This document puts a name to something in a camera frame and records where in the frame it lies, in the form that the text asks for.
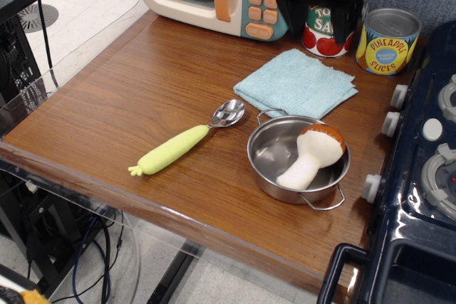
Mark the round floor vent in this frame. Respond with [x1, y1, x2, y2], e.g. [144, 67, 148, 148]
[18, 4, 59, 33]

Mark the blue cable under table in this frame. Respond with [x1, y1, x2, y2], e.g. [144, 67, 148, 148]
[72, 214, 112, 304]

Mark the black table leg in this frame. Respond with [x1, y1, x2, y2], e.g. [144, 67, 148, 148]
[147, 251, 194, 304]

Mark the plush brown white mushroom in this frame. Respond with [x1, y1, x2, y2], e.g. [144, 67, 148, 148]
[276, 123, 346, 190]

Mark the spoon with green handle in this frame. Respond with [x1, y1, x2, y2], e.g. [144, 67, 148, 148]
[128, 99, 245, 177]

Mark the dark blue toy stove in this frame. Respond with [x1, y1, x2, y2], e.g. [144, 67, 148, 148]
[318, 21, 455, 303]

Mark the tomato sauce can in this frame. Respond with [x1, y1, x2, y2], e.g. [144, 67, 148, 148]
[302, 0, 365, 57]

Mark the light blue cloth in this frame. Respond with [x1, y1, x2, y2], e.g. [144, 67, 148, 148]
[234, 49, 358, 120]

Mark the pineapple slices can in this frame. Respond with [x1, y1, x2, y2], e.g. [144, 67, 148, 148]
[356, 8, 422, 76]

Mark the black side desk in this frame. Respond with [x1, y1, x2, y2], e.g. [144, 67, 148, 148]
[1, 0, 40, 105]

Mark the clear acrylic table guard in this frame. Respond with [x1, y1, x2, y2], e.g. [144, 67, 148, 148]
[0, 0, 321, 304]

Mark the black cable under table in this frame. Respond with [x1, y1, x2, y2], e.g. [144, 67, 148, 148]
[51, 211, 125, 304]

